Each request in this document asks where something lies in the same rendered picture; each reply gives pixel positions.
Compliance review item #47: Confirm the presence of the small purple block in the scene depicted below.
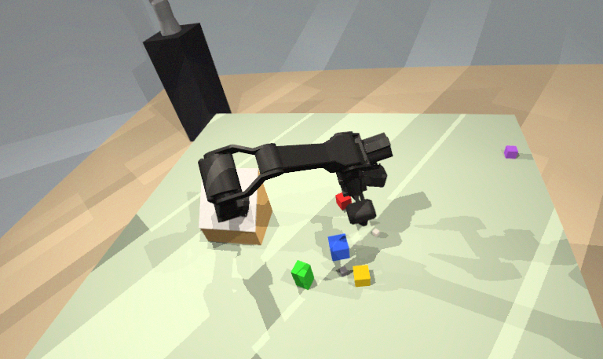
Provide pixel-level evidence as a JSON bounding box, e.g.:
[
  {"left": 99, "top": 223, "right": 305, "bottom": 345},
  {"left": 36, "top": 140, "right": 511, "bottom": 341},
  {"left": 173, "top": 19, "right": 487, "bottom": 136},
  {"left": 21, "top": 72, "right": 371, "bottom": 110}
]
[{"left": 504, "top": 145, "right": 518, "bottom": 159}]

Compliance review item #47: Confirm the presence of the blue block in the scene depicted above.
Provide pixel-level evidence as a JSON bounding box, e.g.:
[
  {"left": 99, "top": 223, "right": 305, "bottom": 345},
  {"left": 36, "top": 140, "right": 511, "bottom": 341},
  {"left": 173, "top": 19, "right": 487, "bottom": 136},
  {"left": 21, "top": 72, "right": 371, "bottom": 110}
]
[{"left": 328, "top": 234, "right": 350, "bottom": 261}]

